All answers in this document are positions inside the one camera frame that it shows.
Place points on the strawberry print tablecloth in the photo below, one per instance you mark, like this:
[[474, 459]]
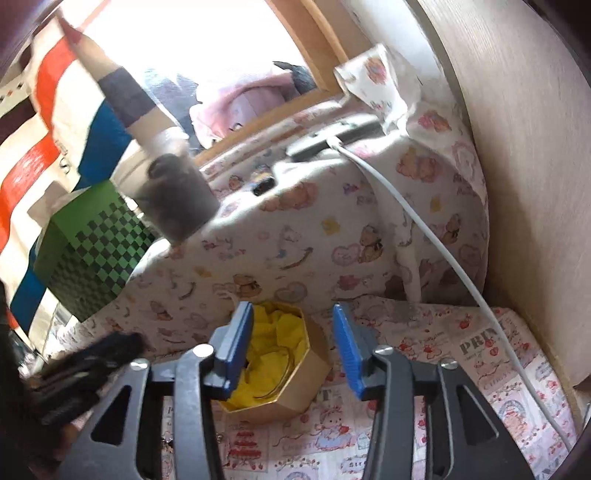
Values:
[[323, 443]]

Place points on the yellow cloth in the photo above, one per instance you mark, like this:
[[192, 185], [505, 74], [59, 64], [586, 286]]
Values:
[[272, 337]]

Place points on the light wooden cabinet panel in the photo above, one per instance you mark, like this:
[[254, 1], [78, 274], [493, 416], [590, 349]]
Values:
[[531, 161]]

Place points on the colourful lighter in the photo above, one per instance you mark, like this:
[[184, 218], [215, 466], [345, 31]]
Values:
[[264, 183]]

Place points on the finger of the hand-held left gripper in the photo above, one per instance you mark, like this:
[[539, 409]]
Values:
[[69, 397], [111, 347]]

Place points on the gold octagonal box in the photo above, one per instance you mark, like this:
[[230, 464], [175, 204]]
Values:
[[307, 369]]

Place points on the pink cloth outside window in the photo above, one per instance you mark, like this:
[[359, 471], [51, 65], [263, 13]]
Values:
[[244, 106]]

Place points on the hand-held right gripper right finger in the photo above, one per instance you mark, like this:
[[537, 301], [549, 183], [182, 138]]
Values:
[[346, 346]]

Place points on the striped curtain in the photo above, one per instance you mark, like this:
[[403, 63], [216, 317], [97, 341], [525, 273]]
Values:
[[51, 78]]

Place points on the green checkered tissue box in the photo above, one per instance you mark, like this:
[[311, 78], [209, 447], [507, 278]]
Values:
[[101, 258]]

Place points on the white tissue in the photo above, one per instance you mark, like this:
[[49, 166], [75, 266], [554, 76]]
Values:
[[44, 207]]

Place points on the clear plastic jar dark contents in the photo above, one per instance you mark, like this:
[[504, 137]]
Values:
[[180, 198]]

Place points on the bear print cloth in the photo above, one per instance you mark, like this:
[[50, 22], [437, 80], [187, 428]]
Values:
[[323, 221]]

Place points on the grey flat device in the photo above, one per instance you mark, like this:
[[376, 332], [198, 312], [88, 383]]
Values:
[[323, 141]]

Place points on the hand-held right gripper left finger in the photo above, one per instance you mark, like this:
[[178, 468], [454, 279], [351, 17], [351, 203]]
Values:
[[241, 341]]

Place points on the wooden window frame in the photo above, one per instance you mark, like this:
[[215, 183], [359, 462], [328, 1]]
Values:
[[318, 55]]

